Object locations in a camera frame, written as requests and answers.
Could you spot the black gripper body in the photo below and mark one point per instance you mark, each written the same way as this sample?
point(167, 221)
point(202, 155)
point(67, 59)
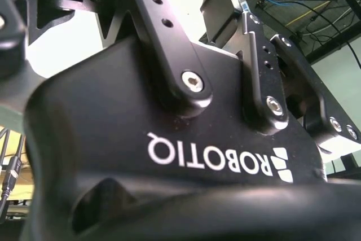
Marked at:
point(112, 111)

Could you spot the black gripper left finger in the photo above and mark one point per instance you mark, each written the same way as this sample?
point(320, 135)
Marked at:
point(166, 40)

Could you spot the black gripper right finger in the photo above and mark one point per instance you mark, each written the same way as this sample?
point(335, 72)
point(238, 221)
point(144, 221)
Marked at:
point(270, 83)

